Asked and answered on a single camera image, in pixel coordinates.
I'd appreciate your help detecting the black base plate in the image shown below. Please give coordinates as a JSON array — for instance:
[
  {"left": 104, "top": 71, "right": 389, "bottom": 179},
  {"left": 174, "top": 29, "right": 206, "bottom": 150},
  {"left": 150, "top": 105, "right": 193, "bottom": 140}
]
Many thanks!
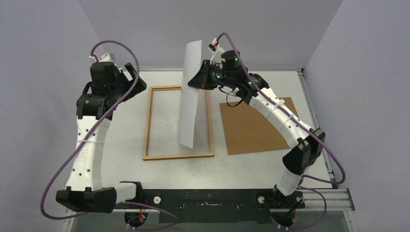
[{"left": 135, "top": 188, "right": 305, "bottom": 224}]

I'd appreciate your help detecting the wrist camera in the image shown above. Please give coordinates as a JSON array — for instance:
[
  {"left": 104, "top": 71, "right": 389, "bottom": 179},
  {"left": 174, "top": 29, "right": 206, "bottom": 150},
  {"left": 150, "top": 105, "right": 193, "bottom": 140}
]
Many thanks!
[
  {"left": 208, "top": 38, "right": 225, "bottom": 65},
  {"left": 89, "top": 52, "right": 116, "bottom": 63}
]

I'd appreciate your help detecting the aluminium rail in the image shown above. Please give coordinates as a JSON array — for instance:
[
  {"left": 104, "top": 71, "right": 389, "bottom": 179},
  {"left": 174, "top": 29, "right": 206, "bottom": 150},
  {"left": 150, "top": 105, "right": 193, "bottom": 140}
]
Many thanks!
[{"left": 56, "top": 188, "right": 354, "bottom": 213}]

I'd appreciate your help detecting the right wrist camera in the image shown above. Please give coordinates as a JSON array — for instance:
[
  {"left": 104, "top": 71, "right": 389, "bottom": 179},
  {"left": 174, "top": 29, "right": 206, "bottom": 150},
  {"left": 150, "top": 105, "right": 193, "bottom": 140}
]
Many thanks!
[{"left": 208, "top": 38, "right": 225, "bottom": 65}]

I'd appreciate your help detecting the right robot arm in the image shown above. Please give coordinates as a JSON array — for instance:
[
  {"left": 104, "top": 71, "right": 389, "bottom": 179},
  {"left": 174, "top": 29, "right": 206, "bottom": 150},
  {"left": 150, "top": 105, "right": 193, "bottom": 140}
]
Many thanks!
[{"left": 188, "top": 50, "right": 325, "bottom": 208}]

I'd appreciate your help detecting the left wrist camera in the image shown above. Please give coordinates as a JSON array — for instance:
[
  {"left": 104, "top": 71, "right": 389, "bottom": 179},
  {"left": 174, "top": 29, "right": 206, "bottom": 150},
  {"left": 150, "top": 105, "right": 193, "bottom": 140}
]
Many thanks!
[{"left": 89, "top": 52, "right": 116, "bottom": 63}]

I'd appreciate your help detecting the wooden picture frame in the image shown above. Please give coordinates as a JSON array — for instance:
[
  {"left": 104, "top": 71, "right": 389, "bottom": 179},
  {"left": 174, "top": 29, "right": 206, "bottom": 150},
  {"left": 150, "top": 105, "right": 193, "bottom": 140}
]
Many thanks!
[{"left": 143, "top": 86, "right": 215, "bottom": 161}]

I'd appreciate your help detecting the brown backing board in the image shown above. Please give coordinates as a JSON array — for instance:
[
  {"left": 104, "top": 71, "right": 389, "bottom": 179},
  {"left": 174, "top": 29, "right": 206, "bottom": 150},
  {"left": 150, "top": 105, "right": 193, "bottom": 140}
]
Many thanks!
[{"left": 220, "top": 103, "right": 290, "bottom": 155}]

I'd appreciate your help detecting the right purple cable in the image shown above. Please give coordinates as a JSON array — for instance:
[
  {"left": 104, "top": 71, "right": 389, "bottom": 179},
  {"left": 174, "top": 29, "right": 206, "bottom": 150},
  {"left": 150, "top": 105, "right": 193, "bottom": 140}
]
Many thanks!
[{"left": 216, "top": 32, "right": 347, "bottom": 231}]

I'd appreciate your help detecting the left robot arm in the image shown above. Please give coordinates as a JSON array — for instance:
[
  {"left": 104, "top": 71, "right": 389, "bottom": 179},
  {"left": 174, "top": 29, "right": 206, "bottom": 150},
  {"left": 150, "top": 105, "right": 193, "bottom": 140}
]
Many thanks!
[{"left": 56, "top": 61, "right": 146, "bottom": 213}]

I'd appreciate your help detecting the photo print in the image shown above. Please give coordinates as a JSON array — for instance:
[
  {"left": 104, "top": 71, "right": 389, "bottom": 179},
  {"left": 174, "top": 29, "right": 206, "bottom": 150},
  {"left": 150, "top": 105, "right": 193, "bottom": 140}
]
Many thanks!
[{"left": 177, "top": 40, "right": 202, "bottom": 148}]

